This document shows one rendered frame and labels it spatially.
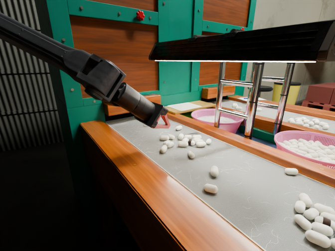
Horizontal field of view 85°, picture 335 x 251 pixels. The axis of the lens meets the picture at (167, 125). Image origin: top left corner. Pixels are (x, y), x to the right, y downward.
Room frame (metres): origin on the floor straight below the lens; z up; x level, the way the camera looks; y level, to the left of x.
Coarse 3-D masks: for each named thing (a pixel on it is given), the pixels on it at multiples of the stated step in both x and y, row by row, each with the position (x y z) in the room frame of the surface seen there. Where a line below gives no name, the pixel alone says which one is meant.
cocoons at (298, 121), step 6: (240, 108) 1.12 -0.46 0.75; (258, 108) 1.10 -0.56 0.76; (288, 120) 0.89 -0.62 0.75; (300, 120) 0.86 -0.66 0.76; (306, 120) 0.86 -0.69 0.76; (312, 120) 0.89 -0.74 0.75; (318, 120) 0.88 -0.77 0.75; (306, 126) 0.79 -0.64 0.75; (318, 126) 0.77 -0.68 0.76; (324, 126) 0.78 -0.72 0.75
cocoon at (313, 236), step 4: (308, 232) 0.24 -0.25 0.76; (312, 232) 0.24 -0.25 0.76; (316, 232) 0.24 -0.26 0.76; (308, 236) 0.23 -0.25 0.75; (312, 236) 0.23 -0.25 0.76; (316, 236) 0.23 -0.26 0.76; (320, 236) 0.23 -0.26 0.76; (324, 236) 0.23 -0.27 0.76; (312, 240) 0.23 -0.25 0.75; (316, 240) 0.23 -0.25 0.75; (320, 240) 0.22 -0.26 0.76; (324, 240) 0.22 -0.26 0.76; (328, 240) 0.22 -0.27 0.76; (316, 244) 0.23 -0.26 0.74; (320, 244) 0.22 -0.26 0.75; (324, 244) 0.22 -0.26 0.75; (328, 244) 0.22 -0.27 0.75
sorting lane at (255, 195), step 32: (128, 128) 0.80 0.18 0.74; (160, 128) 0.80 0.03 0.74; (160, 160) 0.51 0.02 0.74; (192, 160) 0.51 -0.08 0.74; (224, 160) 0.51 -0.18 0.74; (256, 160) 0.51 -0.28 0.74; (192, 192) 0.36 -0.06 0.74; (224, 192) 0.36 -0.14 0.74; (256, 192) 0.36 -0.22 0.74; (288, 192) 0.36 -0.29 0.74; (320, 192) 0.36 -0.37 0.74; (256, 224) 0.27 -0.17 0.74; (288, 224) 0.27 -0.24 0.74
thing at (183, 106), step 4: (176, 104) 1.12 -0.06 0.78; (180, 104) 1.12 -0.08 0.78; (184, 104) 1.12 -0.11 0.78; (188, 104) 1.12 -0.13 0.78; (192, 104) 1.12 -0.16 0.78; (176, 108) 1.02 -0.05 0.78; (180, 108) 1.02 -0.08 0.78; (184, 108) 1.02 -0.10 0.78; (188, 108) 1.02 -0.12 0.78; (192, 108) 1.02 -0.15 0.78
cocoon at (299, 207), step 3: (297, 201) 0.32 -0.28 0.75; (300, 201) 0.31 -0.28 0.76; (297, 204) 0.31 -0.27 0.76; (300, 204) 0.30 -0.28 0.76; (303, 204) 0.30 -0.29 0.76; (297, 207) 0.30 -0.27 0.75; (300, 207) 0.30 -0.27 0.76; (303, 207) 0.30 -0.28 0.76; (297, 210) 0.30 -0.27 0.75; (300, 210) 0.29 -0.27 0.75; (303, 210) 0.29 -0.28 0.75
